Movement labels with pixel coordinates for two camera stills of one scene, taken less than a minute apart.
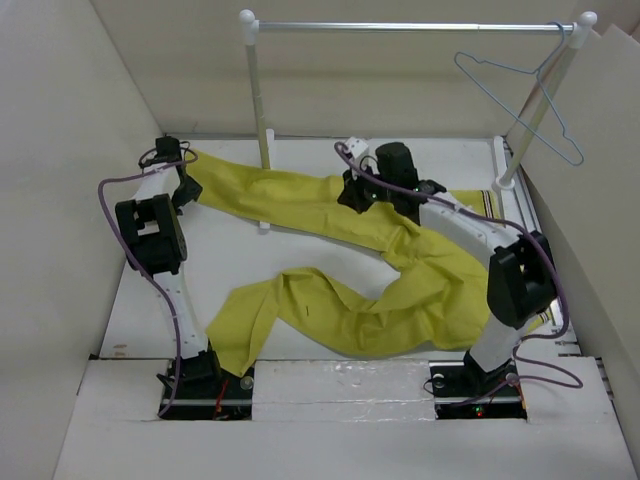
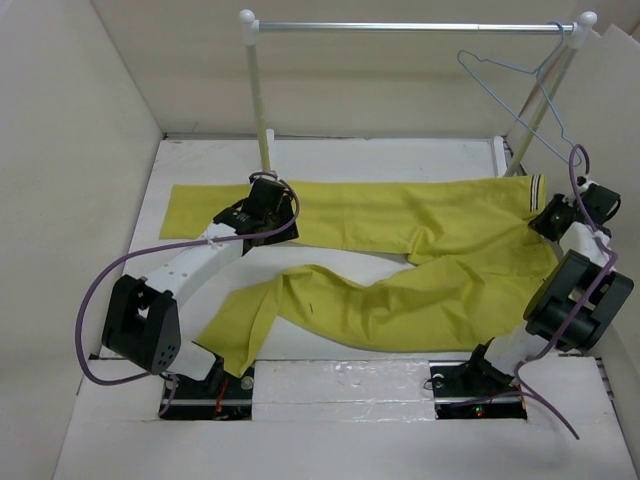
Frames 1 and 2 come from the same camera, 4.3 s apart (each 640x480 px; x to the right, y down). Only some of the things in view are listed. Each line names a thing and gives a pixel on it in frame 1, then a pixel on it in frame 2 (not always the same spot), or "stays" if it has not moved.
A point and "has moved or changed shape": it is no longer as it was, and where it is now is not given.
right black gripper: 351,195 → 540,221
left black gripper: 191,193 → 287,235
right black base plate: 463,390 stays
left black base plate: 200,389 stays
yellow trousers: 445,305 has moved or changed shape
